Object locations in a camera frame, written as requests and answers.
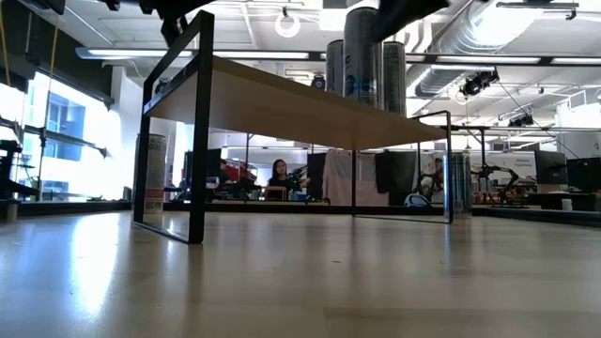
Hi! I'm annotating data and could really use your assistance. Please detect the white banner with text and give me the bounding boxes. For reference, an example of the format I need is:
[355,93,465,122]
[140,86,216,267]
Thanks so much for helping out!
[487,152,536,182]

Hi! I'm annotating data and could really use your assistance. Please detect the silver ventilation duct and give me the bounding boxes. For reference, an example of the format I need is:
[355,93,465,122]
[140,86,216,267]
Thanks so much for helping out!
[415,0,564,99]

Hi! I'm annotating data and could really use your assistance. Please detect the white and blue helmet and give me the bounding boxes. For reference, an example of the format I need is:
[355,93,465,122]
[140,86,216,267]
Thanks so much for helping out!
[403,192,433,209]

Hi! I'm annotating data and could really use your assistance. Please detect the grey block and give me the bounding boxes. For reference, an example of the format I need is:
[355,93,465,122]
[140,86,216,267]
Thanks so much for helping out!
[0,199,19,224]

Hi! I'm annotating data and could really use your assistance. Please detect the black window beam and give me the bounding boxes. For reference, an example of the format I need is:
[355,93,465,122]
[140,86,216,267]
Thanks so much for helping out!
[22,123,112,160]

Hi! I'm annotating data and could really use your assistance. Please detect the narrow black cloth panel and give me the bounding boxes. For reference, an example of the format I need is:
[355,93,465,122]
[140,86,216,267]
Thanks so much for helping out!
[306,152,328,201]

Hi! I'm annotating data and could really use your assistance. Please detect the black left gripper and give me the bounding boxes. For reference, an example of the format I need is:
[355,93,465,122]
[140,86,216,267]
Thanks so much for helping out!
[138,0,217,46]

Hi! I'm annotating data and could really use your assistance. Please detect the white can with red band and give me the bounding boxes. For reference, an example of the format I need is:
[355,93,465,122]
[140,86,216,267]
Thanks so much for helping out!
[148,133,168,216]

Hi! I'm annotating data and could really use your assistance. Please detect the black ceiling camera with cable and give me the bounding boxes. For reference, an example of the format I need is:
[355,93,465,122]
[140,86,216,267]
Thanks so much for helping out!
[459,69,501,99]

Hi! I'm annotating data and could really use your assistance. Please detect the yellow hanging cable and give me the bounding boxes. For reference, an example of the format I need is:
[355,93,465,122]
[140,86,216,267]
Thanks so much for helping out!
[42,11,61,142]
[0,0,12,88]

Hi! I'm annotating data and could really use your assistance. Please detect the black monitor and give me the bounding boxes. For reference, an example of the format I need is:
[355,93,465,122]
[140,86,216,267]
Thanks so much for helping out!
[533,149,569,186]
[566,157,601,194]
[183,148,223,182]

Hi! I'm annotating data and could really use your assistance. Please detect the white hanging cloth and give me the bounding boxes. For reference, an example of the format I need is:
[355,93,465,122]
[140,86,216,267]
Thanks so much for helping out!
[322,148,391,207]

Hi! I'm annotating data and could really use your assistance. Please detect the silver beverage can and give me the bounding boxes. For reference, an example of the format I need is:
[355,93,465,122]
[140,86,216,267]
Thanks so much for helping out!
[442,150,473,220]

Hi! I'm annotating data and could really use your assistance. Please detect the wide black hanging cloth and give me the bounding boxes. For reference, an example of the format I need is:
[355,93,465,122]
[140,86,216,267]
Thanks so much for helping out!
[375,149,420,194]

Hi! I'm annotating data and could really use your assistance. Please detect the white can with blue band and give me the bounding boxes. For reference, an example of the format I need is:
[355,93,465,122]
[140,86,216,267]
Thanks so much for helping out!
[344,7,380,108]

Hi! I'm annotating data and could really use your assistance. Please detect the black articulated equipment stand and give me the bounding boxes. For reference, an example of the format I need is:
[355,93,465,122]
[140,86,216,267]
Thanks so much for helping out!
[0,139,41,201]

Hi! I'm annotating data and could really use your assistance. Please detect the white ring light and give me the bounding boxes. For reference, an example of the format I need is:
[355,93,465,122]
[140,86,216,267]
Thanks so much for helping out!
[274,11,302,39]

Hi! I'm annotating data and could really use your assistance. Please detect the red and black equipment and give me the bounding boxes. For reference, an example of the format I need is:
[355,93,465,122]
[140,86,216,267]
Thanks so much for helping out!
[219,159,264,201]

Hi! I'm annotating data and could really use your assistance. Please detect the seated person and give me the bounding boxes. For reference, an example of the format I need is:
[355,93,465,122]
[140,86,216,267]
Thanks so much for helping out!
[267,158,311,201]

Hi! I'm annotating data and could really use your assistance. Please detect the long ceiling light bar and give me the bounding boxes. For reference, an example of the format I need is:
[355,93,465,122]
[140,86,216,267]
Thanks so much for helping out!
[74,45,601,67]

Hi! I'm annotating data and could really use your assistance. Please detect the wooden shelf with black frame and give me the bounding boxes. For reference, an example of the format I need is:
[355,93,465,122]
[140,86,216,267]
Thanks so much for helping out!
[132,8,455,246]

